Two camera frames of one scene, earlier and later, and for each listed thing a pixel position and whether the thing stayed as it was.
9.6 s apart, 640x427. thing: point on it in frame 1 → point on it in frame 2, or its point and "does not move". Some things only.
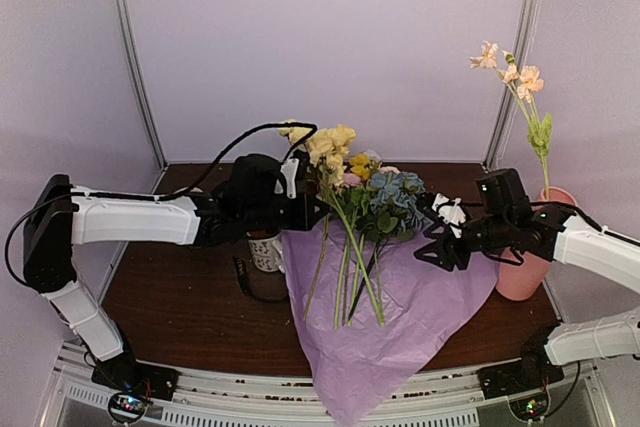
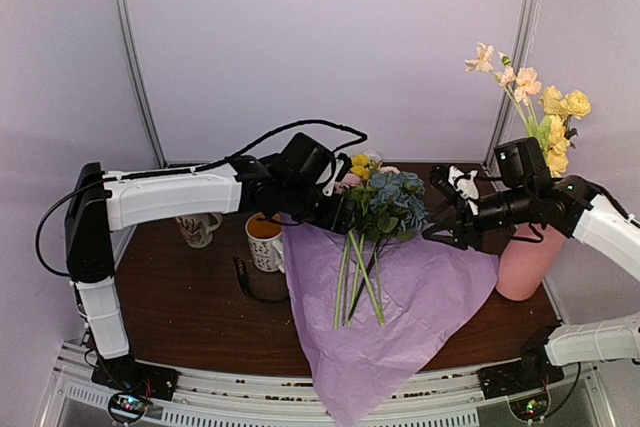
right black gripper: x=445 y=247 → x=464 y=224
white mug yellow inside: x=267 y=250 does not move
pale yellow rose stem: x=327 y=148 → x=562 y=109
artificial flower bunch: x=380 y=205 does not move
